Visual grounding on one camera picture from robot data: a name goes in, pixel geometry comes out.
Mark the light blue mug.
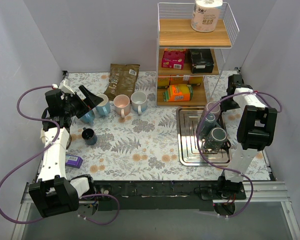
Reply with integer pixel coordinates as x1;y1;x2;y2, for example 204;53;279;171
95;94;111;117

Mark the blue mug yellow inside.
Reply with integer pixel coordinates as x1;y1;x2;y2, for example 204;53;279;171
79;110;95;125

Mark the pink mug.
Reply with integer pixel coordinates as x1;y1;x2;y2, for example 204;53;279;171
113;94;131;118

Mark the navy blue mug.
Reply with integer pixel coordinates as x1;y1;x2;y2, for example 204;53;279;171
81;127;98;146

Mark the white blue gradient mug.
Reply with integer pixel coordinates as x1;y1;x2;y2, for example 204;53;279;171
130;91;148;115

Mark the teal grey mug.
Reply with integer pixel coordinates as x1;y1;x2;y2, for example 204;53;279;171
196;112;217;140

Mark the dark green mug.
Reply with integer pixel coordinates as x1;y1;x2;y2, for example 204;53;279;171
203;127;228;151

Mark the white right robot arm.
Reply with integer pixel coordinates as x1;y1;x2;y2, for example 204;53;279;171
216;74;278;199

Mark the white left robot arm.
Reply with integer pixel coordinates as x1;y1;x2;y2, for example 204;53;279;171
29;85;102;218

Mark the brown snack bag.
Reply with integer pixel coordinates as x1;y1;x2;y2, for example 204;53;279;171
104;63;140;101

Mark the black box on shelf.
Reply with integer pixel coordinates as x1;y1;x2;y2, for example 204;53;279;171
189;48;215;74

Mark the purple small box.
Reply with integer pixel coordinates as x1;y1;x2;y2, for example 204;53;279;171
65;154;83;169

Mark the orange green sponge pack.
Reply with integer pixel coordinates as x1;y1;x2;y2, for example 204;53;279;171
163;84;194;102

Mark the steel tray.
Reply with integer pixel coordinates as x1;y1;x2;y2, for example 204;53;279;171
176;106;232;167

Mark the pink Mommy box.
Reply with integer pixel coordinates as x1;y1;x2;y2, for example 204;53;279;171
161;48;187;70

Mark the yellow sponge packs row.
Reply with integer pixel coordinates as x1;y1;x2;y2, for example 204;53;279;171
157;75;204;89

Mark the toilet paper roll on shelf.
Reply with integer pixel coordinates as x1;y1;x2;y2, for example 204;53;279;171
191;0;223;33

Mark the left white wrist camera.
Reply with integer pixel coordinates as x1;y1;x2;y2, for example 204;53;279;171
52;78;75;95

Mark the white wire wooden shelf rack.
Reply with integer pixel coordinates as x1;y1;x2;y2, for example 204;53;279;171
155;2;240;107

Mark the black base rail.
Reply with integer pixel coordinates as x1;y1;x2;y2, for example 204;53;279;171
79;180;246;211

